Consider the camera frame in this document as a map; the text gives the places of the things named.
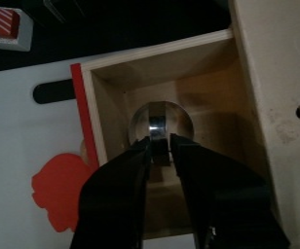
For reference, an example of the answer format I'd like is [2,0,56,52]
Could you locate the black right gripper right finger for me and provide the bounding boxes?
[171,132,292,249]

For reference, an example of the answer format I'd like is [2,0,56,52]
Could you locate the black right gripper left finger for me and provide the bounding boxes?
[70,136,153,249]

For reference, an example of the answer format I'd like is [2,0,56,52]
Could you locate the red flat dough piece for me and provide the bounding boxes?
[30,153,98,233]

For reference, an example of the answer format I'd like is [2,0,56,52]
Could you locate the wooden drawer with red front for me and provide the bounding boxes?
[70,28,272,241]

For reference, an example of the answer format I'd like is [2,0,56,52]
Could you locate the red striped toy block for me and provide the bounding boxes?
[0,5,36,53]

